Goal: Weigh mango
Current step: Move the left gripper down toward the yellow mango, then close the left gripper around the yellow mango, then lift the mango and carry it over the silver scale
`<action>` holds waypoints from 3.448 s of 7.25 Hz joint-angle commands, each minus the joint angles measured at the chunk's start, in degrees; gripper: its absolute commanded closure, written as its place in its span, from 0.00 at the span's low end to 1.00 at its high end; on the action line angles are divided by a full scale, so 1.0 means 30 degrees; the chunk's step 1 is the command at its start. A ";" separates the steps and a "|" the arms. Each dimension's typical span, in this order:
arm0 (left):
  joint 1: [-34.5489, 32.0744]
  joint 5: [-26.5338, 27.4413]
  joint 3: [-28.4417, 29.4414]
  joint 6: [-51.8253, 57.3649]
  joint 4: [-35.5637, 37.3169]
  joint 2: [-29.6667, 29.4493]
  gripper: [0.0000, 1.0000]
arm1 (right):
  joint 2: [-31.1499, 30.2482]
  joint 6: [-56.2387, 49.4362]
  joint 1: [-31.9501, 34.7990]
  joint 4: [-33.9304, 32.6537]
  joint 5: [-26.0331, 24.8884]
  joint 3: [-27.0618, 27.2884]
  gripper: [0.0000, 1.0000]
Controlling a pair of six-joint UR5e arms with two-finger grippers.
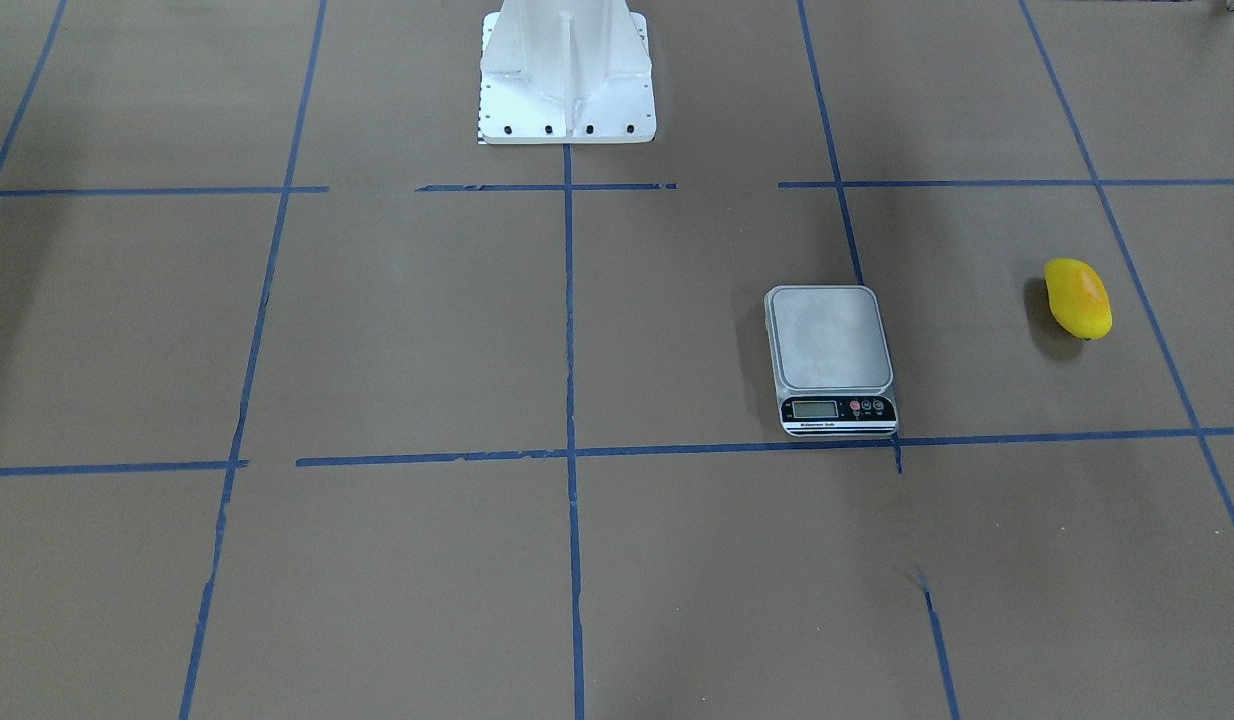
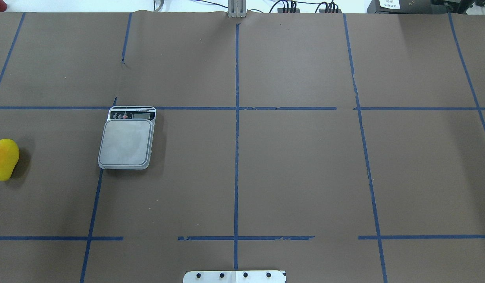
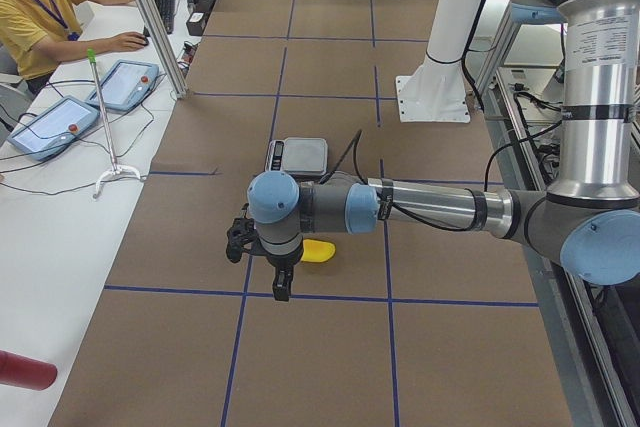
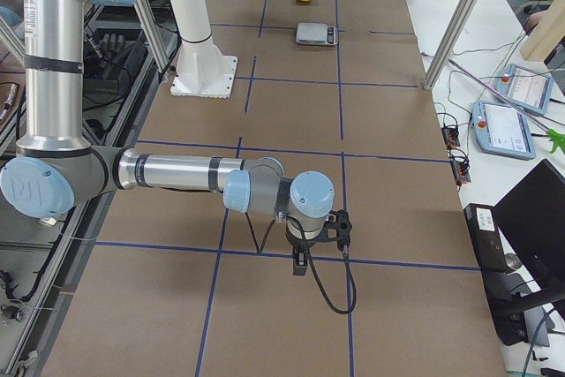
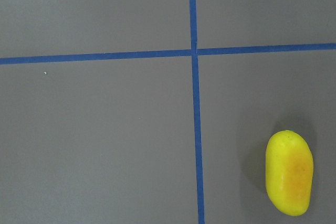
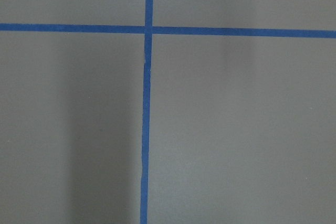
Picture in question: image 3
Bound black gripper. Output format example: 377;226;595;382
266;251;300;301

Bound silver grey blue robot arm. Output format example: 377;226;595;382
226;0;639;301

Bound vertical blue tape line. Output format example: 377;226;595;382
219;256;253;427

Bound black digital kitchen scale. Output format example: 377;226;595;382
265;137;328;177

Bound horizontal blue tape line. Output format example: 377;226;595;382
103;285;539;309

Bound silver stand with green tip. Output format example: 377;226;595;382
87;48;143;200

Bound far blue teach pendant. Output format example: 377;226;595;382
98;59;159;112

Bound blue teach pendant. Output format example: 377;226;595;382
98;59;159;112
8;96;99;161

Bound red cylinder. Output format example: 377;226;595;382
1;351;58;391

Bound near blue teach pendant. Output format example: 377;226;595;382
8;96;99;161

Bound black box on desk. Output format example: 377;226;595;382
186;12;208;37

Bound black keyboard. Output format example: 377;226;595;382
154;0;175;34

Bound person in yellow shirt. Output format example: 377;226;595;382
1;0;145;95

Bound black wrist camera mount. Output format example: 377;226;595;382
226;203;262;263

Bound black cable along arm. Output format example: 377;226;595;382
318;0;566;232

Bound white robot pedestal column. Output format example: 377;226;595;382
396;0;482;123

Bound aluminium rail frame right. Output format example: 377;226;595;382
506;0;639;426

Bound aluminium frame post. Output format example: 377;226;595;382
135;0;187;99

